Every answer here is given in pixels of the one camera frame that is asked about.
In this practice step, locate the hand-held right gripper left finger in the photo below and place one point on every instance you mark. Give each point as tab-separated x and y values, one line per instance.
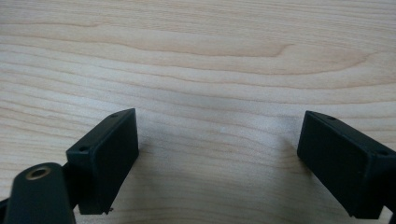
104	161

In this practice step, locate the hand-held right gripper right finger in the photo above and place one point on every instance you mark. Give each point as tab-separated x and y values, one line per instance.
342	161

